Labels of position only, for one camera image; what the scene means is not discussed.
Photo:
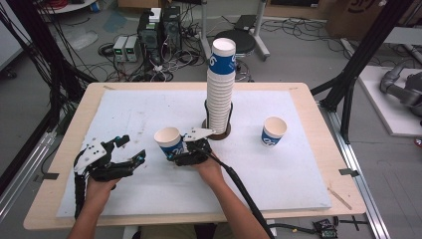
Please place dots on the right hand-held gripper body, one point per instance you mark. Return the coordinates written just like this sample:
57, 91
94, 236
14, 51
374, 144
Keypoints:
195, 154

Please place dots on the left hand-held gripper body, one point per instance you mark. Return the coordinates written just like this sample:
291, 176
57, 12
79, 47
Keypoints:
96, 159

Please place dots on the blue label paper cup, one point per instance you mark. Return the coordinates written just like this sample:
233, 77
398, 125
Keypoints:
169, 141
272, 132

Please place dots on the dark metal cup holder stand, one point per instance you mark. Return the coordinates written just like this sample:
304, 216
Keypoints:
223, 136

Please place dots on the stack of white paper cups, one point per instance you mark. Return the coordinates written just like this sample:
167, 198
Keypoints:
219, 96

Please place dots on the person's right hand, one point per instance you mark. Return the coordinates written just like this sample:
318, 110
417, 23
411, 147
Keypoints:
212, 172

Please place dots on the person's left hand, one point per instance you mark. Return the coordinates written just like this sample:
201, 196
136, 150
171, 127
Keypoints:
98, 194

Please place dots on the black tape strip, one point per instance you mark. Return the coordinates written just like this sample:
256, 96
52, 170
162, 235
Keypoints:
348, 172
48, 176

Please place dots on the person's khaki trousers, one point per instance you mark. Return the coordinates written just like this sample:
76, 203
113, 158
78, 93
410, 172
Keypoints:
172, 232

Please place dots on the grey power supply unit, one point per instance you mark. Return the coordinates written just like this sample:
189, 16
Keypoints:
119, 48
132, 48

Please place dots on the white foam mat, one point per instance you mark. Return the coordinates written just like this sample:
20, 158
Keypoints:
292, 179

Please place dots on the black computer tower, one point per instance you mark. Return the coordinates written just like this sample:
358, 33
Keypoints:
171, 30
149, 36

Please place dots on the round black stool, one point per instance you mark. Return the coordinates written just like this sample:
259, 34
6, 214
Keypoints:
244, 41

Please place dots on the small white box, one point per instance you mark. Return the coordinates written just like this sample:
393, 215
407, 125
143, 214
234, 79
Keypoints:
155, 15

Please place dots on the flat black case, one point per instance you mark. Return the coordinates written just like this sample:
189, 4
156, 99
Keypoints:
245, 22

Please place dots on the black electronics board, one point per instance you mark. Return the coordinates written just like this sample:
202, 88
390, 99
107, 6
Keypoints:
325, 228

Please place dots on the thin wooden stick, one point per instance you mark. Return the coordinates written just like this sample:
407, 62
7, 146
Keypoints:
340, 199

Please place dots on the brown cardboard box black print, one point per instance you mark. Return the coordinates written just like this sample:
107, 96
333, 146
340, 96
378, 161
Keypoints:
355, 16

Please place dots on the black metal frame post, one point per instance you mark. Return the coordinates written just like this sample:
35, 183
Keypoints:
36, 43
371, 43

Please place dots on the aluminium floor rail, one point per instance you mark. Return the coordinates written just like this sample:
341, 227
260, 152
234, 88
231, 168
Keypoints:
358, 179

